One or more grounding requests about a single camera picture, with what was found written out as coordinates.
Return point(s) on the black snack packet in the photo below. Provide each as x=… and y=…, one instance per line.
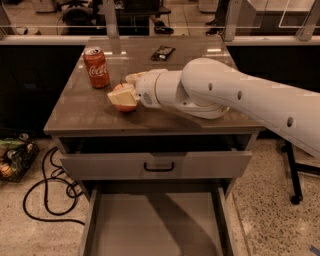
x=162, y=53

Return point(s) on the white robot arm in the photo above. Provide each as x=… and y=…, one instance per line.
x=207, y=88

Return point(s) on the red apple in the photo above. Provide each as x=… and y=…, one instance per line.
x=124, y=108

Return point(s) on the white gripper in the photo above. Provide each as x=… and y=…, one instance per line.
x=145, y=87

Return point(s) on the grey drawer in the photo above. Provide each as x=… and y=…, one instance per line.
x=156, y=157
x=188, y=220

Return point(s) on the black stand leg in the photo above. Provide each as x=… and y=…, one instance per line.
x=295, y=168

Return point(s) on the grey middle drawer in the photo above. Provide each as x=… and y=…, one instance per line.
x=188, y=220

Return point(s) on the glass barrier rail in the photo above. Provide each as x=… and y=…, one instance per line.
x=236, y=21

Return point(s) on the red Coca-Cola can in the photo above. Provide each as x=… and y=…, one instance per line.
x=96, y=67

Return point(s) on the black wire basket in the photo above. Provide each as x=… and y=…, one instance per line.
x=16, y=157

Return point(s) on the grey drawer cabinet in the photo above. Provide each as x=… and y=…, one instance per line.
x=83, y=111

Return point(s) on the grey top drawer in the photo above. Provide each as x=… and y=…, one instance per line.
x=156, y=157

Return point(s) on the black drawer handle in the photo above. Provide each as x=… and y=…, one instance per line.
x=159, y=168

